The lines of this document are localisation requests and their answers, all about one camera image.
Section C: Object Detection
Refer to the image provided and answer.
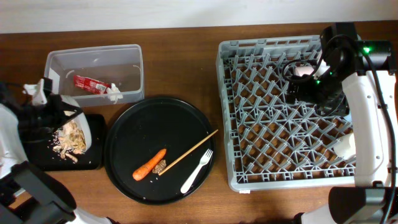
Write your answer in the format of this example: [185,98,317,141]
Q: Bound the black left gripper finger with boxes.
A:
[51,109,83,132]
[49,94,78,111]

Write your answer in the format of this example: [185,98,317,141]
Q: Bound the grey plate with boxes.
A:
[61,95,92,152]

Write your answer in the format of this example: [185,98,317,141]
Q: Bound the rice and peanut shells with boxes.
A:
[49,121,86,164]

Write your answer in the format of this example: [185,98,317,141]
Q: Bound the pink bowl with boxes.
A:
[295,66,327,80]

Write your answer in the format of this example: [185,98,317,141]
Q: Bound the red snack wrapper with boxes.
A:
[73,75,111,95]

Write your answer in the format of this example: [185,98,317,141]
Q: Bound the white tissue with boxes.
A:
[106,83,123,104]

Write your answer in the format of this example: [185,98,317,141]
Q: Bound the white cup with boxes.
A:
[333,133,356,160]

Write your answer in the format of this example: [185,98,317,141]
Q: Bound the blue cup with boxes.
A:
[343,113,352,123]

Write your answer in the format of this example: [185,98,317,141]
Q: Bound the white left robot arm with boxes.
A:
[1,78,113,223]

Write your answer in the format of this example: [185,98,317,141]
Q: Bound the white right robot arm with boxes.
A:
[103,22,397,223]

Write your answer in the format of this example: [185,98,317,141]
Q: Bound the grey dishwasher rack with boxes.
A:
[216,35,355,192]

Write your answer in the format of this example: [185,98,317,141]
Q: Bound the black rectangular tray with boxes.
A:
[22,114,107,171]

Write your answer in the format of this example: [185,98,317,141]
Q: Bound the clear plastic bin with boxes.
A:
[44,44,144,108]

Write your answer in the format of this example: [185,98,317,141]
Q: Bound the round black tray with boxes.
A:
[103,97,216,205]

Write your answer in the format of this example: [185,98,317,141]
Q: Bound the orange carrot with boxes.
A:
[132,149,167,181]

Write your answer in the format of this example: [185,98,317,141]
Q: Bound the brown food scrap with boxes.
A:
[152,159,167,174]

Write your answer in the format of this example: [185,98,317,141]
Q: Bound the wooden chopstick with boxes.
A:
[159,129,219,176]

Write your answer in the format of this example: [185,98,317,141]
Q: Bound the white plastic fork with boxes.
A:
[180,149,213,194]

